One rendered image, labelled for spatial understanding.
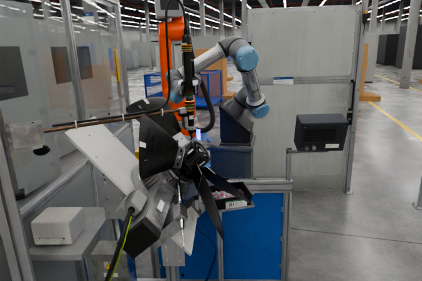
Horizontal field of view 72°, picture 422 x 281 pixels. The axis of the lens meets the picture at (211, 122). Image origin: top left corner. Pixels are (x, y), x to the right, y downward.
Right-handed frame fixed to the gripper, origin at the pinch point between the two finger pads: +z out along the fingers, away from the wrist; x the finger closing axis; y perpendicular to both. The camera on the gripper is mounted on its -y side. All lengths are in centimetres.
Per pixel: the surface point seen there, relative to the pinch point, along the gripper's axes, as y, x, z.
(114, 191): 42, 31, 16
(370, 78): 130, -610, -1089
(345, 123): 28, -81, -32
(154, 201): 37, 9, 34
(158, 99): 8.6, 15.2, -10.8
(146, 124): 10.6, 11.1, 28.0
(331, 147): 43, -76, -36
